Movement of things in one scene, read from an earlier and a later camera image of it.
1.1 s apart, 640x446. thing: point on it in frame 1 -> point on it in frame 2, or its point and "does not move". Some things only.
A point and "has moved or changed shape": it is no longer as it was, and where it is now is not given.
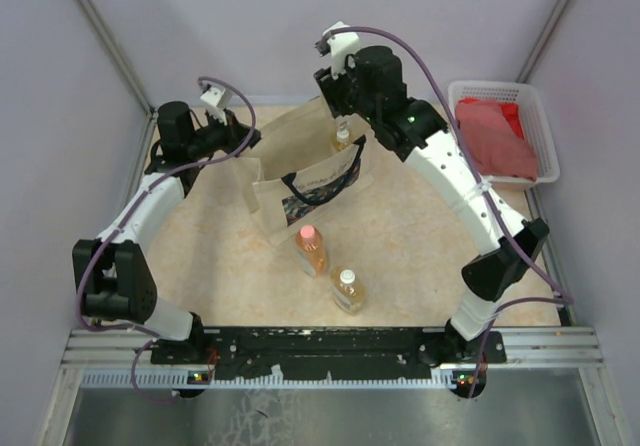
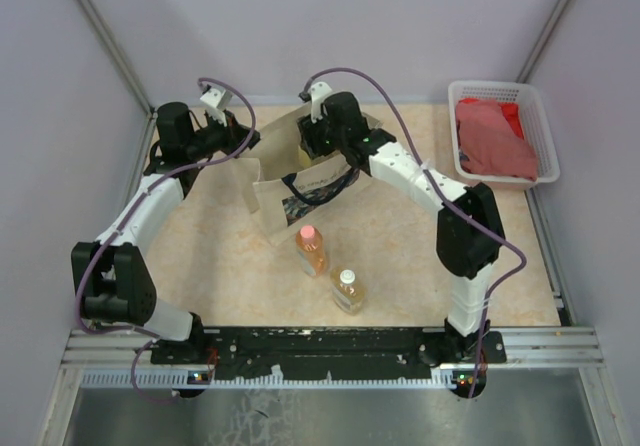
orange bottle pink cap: (311, 251) does not move
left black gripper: (236, 133) does not move
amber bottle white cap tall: (342, 140) has moved or changed shape
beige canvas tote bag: (297, 172) does not move
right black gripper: (331, 86) -> (309, 132)
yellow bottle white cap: (347, 290) does not move
